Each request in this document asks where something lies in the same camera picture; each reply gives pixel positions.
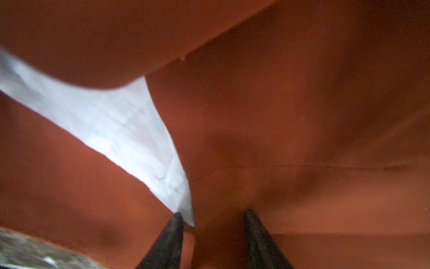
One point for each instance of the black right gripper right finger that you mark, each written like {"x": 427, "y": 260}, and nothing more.
{"x": 262, "y": 252}

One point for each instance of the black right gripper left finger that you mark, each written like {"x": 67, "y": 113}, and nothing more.
{"x": 165, "y": 253}

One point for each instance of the rust orange skirt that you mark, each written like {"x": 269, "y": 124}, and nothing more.
{"x": 315, "y": 114}

